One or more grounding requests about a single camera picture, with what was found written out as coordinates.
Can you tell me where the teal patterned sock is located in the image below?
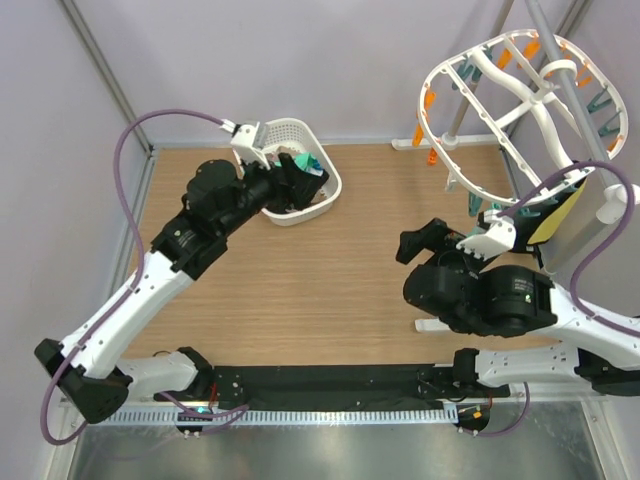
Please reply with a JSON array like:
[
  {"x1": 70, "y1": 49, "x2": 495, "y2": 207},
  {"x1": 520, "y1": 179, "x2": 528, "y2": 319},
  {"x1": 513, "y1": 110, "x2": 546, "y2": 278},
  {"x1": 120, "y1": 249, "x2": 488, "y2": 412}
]
[{"x1": 294, "y1": 153, "x2": 324, "y2": 176}]

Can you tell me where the white round clip hanger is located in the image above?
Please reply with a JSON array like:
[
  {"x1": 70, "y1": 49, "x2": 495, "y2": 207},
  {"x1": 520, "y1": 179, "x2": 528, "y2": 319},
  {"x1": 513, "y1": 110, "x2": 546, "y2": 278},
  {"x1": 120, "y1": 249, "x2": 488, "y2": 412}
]
[{"x1": 394, "y1": 29, "x2": 629, "y2": 209}]

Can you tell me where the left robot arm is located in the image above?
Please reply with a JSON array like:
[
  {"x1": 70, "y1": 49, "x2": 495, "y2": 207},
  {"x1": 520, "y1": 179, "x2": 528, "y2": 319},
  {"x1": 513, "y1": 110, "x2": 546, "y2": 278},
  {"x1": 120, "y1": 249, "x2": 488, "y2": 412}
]
[{"x1": 35, "y1": 153, "x2": 330, "y2": 424}]

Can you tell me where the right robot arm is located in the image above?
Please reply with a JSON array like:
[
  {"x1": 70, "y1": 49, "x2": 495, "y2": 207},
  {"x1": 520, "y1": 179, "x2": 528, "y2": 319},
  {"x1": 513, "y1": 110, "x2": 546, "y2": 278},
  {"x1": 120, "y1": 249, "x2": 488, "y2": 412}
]
[{"x1": 396, "y1": 218, "x2": 639, "y2": 398}]

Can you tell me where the white perforated plastic basket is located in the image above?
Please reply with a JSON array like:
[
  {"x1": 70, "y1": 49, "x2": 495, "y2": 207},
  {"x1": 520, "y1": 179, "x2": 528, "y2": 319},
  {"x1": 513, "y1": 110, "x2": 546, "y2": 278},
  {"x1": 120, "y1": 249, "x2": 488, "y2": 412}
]
[{"x1": 231, "y1": 118, "x2": 343, "y2": 227}]

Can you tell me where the yellow sock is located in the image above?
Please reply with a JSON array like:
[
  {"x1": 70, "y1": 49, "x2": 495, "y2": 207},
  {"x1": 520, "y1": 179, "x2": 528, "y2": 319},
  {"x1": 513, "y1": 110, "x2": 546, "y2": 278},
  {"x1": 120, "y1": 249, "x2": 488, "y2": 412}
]
[{"x1": 527, "y1": 181, "x2": 586, "y2": 246}]

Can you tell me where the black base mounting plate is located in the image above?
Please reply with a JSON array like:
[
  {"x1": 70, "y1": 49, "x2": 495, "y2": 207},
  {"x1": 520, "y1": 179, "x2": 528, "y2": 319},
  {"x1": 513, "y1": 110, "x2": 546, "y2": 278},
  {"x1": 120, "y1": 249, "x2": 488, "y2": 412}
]
[{"x1": 169, "y1": 364, "x2": 510, "y2": 408}]

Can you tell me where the white and grey drying rack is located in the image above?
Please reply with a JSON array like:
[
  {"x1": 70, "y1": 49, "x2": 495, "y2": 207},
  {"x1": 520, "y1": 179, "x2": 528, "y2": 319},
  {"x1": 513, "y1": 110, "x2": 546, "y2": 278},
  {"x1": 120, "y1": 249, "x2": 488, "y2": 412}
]
[{"x1": 389, "y1": 0, "x2": 640, "y2": 335}]

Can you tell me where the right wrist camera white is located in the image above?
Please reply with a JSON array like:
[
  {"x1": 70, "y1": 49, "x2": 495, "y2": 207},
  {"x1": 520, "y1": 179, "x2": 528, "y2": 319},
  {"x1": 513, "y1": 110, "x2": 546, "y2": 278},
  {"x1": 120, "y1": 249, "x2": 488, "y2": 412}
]
[{"x1": 456, "y1": 209, "x2": 517, "y2": 260}]

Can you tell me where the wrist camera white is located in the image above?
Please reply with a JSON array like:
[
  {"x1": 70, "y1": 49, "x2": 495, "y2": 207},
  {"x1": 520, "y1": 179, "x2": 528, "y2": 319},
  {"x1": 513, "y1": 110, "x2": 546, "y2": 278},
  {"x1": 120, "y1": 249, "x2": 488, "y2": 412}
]
[
  {"x1": 221, "y1": 119, "x2": 270, "y2": 169},
  {"x1": 456, "y1": 209, "x2": 517, "y2": 260}
]

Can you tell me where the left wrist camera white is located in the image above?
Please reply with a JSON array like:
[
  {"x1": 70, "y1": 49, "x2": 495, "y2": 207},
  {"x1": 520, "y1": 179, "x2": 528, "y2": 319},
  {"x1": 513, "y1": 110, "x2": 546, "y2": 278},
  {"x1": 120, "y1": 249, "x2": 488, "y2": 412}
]
[{"x1": 221, "y1": 119, "x2": 270, "y2": 169}]

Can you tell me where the slotted grey cable duct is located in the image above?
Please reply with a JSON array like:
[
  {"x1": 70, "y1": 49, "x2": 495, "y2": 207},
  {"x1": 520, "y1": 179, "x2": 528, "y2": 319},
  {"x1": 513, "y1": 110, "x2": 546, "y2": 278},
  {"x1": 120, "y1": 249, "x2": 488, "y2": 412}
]
[{"x1": 101, "y1": 405, "x2": 458, "y2": 428}]

